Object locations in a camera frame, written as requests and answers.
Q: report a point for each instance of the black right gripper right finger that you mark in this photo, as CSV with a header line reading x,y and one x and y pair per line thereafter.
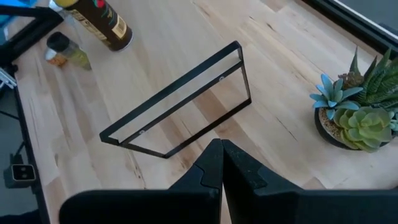
x,y
280,205

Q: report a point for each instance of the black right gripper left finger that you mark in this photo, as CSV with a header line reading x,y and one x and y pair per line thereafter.
x,y
186,202

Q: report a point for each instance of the wooden shelf with black frame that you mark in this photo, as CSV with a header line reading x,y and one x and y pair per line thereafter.
x,y
171,90

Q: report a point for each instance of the yellow-lid dark spice bottle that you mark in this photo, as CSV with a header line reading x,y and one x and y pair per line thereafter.
x,y
102,25

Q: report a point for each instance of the black-lid spice jar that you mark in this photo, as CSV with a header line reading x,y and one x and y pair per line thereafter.
x,y
62,46

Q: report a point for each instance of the potted succulent plant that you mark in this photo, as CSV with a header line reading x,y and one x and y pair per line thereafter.
x,y
363,124

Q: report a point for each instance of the small grey camera box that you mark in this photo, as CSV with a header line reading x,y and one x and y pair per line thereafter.
x,y
23,172

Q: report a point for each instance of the silver metal bracket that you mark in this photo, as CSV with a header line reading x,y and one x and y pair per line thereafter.
x,y
7,78

